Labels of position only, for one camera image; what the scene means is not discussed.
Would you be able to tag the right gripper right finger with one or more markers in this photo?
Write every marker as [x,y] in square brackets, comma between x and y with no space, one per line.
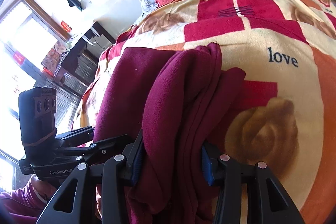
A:
[267,199]

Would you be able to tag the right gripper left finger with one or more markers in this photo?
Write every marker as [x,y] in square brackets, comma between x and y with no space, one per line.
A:
[95,194]

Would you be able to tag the dark red fleece garment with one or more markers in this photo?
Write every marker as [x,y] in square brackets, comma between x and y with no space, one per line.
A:
[175,99]

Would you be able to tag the magenta left sleeve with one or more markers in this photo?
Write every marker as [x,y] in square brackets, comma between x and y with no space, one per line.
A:
[26,204]

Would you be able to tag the dark wooden cabinet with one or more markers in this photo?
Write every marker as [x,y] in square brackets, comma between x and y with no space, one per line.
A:
[77,67]

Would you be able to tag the orange red checked fleece blanket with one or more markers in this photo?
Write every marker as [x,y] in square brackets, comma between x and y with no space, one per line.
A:
[284,114]

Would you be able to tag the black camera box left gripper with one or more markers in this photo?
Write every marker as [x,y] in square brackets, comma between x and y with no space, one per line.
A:
[37,108]

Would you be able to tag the window with wooden frame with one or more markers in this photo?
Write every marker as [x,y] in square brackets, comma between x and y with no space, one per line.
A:
[28,34]

